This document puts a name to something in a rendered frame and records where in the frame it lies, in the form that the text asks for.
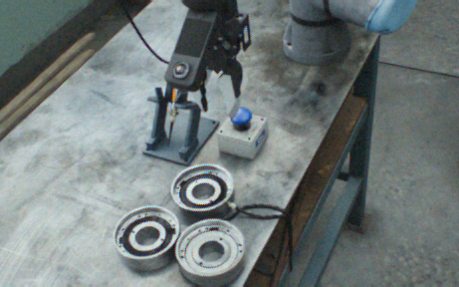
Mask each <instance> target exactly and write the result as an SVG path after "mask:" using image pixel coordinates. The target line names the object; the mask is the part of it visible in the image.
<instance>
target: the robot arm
mask: <svg viewBox="0 0 459 287"><path fill-rule="evenodd" d="M181 2H182V4H184V6H185V7H187V8H188V12H187V14H186V16H185V18H184V23H183V26H182V28H181V30H180V32H179V37H178V39H177V41H176V43H175V48H174V51H173V52H172V55H171V57H170V62H169V65H168V66H167V69H166V74H165V76H164V80H165V81H166V83H168V84H169V85H170V87H172V88H174V89H177V90H181V91H188V92H190V93H191V95H192V97H193V99H194V100H195V101H196V102H197V105H199V107H200V108H201V110H202V112H204V113H206V112H207V111H208V102H207V100H206V84H207V82H208V81H209V79H210V76H211V73H212V71H214V72H215V74H219V73H220V72H221V71H223V74H221V75H220V76H219V78H218V79H217V81H216V82H217V85H218V87H219V90H220V91H221V92H222V94H223V103H224V105H225V114H226V115H228V117H229V118H231V119H233V118H235V116H236V115H237V112H238V110H239V108H240V104H241V97H242V94H243V92H244V91H245V88H246V85H247V82H248V78H247V75H246V73H243V70H242V65H241V64H240V63H239V61H238V60H237V59H236V56H237V54H238V53H239V52H240V50H241V43H242V47H243V51H244V52H245V51H246V50H247V49H248V47H250V46H251V29H250V20H249V14H247V13H242V12H238V8H237V0H181ZM416 3H417V0H290V20H289V22H288V26H287V28H286V33H285V35H284V38H283V49H284V52H285V53H286V56H288V57H289V58H290V59H291V60H292V61H295V62H297V63H300V64H302V65H313V66H319V65H330V64H333V63H335V62H337V61H340V60H342V59H343V58H344V57H346V56H347V54H348V53H349V52H350V50H351V32H350V30H349V27H348V25H347V22H350V23H352V24H354V25H356V26H358V27H362V28H364V29H365V30H366V31H373V32H376V33H379V34H381V35H388V34H390V33H393V32H395V31H397V29H398V28H400V27H401V25H402V24H404V23H405V20H407V19H408V17H409V15H410V14H411V12H412V11H413V8H414V7H415V4H416ZM239 17H242V20H241V21H239V20H238V19H236V18H239ZM246 25H247V34H248V39H247V40H246V43H245V35H244V29H245V28H246Z"/></svg>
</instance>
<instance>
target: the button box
mask: <svg viewBox="0 0 459 287"><path fill-rule="evenodd" d="M216 135H217V140H218V145H219V151H222V152H225V153H231V154H234V155H237V156H240V157H242V158H249V159H251V160H253V159H254V158H255V156H256V154H257V153H258V152H259V150H260V148H261V147H262V145H263V144H264V141H265V140H266V139H267V138H268V136H269V130H268V118H262V117H259V116H255V115H252V119H251V122H250V123H247V124H245V126H243V127H240V126H239V125H235V124H233V123H231V121H230V118H229V117H228V118H227V120H226V121H225V122H224V124H223V125H222V127H220V129H219V131H218V132H217V133H216Z"/></svg>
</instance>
